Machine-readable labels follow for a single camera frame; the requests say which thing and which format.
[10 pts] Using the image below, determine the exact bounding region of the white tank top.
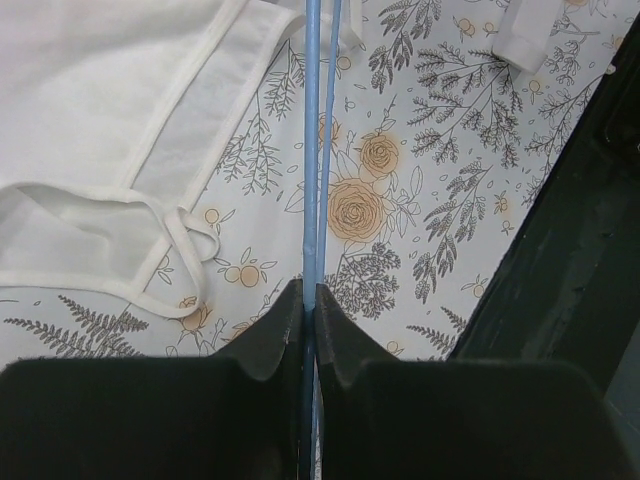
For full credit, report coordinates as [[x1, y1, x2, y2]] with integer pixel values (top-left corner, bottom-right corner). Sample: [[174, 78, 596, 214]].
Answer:
[[1, 1, 338, 317]]

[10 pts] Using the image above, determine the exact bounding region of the silver clothes rack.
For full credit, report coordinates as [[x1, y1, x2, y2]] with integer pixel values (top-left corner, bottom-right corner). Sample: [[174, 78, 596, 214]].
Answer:
[[492, 0, 563, 74]]

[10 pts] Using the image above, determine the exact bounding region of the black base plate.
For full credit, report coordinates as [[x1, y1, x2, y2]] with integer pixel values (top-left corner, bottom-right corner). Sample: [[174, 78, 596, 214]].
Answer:
[[452, 27, 639, 390]]

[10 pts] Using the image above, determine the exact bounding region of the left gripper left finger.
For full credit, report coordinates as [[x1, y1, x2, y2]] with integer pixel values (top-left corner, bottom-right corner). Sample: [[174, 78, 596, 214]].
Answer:
[[1, 280, 304, 479]]

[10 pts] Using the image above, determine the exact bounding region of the floral table mat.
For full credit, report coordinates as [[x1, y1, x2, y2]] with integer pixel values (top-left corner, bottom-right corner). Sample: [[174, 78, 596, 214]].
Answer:
[[1, 1, 639, 363]]

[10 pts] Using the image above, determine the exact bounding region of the blue wire hanger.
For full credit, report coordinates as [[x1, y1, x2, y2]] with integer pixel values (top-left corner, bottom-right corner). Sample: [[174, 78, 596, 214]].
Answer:
[[298, 1, 343, 479]]

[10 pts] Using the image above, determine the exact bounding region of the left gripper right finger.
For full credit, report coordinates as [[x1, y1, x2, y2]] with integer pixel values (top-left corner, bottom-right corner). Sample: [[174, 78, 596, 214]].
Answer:
[[314, 285, 623, 479]]

